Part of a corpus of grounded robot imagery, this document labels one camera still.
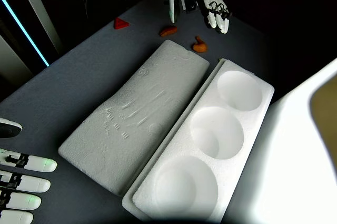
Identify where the white foam tray with wells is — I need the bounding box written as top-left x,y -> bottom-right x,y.
121,57 -> 275,222

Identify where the grey table cloth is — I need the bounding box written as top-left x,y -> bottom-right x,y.
0,0 -> 280,224

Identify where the orange toy food piece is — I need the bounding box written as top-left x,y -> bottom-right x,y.
159,25 -> 178,37

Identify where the white foam lid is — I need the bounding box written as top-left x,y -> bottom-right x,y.
57,39 -> 211,197

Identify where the toy cheese wedge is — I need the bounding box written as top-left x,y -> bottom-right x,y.
192,36 -> 209,53

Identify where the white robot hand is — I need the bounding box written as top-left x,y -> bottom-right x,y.
0,117 -> 58,224
164,0 -> 234,35

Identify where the white robot body shell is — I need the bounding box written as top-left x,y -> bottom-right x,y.
218,57 -> 337,224

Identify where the cyan light strip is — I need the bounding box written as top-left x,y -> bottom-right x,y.
0,0 -> 51,67

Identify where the red triangular toy block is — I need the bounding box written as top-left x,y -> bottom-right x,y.
113,17 -> 131,30

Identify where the white upright post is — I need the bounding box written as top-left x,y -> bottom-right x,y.
12,0 -> 64,52

